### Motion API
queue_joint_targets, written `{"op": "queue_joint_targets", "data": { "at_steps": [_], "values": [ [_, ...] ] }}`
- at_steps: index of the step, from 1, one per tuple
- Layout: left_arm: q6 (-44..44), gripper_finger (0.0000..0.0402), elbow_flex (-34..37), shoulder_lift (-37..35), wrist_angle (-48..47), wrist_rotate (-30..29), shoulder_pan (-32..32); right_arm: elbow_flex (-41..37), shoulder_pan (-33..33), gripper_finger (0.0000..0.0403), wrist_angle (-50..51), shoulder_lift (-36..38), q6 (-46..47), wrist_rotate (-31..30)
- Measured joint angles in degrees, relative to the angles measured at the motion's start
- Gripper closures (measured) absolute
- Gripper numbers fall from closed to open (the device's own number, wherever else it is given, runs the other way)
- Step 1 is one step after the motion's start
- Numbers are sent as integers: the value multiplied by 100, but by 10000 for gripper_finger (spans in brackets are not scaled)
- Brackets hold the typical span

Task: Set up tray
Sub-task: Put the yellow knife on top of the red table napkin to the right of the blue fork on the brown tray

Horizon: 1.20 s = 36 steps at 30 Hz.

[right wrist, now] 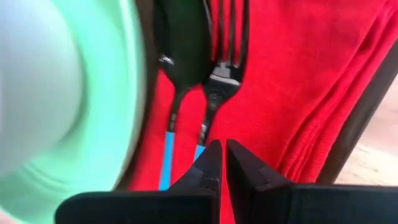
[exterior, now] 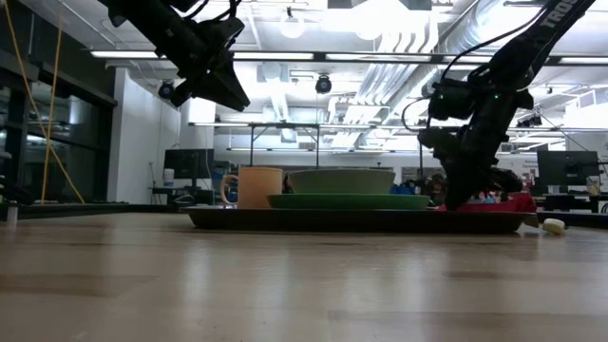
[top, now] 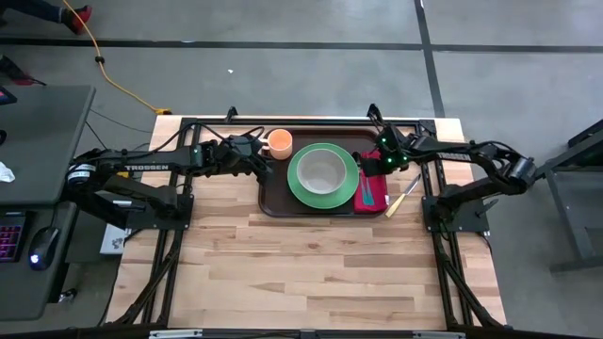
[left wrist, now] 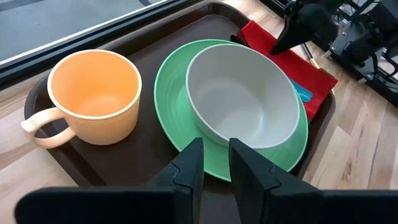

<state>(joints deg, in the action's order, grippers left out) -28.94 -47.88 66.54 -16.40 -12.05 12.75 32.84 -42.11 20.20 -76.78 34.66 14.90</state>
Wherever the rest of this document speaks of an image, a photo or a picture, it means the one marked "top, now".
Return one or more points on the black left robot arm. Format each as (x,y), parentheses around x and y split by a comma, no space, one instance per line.
(146,167)

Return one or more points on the person's leg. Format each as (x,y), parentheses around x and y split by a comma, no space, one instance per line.
(33,9)

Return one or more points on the black computer mouse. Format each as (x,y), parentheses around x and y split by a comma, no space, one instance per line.
(43,247)

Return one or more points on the person's foot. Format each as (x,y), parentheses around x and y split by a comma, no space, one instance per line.
(77,19)
(16,73)

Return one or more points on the orange mug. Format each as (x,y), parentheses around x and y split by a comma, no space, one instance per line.
(281,143)

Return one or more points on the dark grey metal cart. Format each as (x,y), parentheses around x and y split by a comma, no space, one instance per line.
(572,226)

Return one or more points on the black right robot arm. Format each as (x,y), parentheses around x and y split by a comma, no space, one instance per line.
(471,157)

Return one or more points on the white crumpled tissue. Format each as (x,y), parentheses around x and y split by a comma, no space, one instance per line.
(5,173)

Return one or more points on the dark brown serving tray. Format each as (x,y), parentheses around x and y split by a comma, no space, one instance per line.
(278,198)

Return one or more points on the beige bowl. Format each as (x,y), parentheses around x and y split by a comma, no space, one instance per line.
(321,172)

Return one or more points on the white printed box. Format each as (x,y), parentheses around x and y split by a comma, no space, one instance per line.
(113,240)

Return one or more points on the black aluminium table frame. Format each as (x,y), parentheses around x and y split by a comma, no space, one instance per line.
(330,122)

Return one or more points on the red cloth napkin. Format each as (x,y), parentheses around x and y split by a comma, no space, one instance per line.
(382,190)

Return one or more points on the green plate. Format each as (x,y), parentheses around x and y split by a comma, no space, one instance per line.
(322,201)

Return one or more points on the grey desk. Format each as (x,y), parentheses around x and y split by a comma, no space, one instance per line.
(42,122)

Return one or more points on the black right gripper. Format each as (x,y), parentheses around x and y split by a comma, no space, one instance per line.
(393,148)

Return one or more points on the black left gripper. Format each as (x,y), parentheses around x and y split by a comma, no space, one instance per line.
(231,155)

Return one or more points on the backlit keyboard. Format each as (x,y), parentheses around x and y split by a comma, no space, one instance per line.
(10,237)

